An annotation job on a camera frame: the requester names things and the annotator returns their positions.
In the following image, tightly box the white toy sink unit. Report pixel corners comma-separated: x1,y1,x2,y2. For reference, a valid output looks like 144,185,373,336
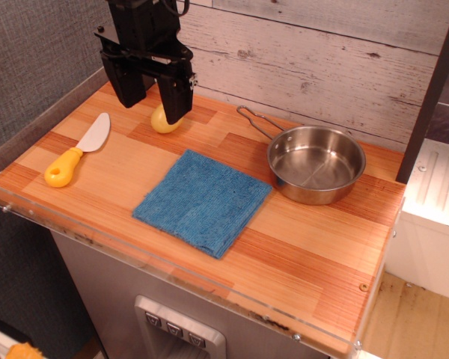
385,140,449,298

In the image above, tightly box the orange yellow object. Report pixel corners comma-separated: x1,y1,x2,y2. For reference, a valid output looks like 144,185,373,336
5,343,44,359

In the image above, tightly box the silver dispenser button panel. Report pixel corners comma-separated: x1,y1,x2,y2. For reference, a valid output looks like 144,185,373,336
134,295,227,358

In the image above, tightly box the clear acrylic edge guard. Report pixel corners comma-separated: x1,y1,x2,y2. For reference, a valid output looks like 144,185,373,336
0,70,404,358

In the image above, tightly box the blue folded towel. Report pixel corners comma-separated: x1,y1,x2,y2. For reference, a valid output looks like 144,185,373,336
132,150,272,259

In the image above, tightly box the dark grey right post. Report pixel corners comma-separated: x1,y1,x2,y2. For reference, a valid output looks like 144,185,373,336
396,29,449,184

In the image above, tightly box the yellow handled toy knife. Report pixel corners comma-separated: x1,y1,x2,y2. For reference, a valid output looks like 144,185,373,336
44,113,111,188

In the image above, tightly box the stainless steel saucepan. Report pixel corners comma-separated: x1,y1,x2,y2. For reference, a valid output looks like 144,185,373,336
236,105,366,205

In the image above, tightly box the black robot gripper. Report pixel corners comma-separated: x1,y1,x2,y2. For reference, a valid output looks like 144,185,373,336
94,1,197,124

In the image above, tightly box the grey toy fridge cabinet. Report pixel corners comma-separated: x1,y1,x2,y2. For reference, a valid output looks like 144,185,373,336
52,233,325,358

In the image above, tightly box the yellow toy potato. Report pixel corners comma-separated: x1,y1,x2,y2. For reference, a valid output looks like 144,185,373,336
150,104,184,134

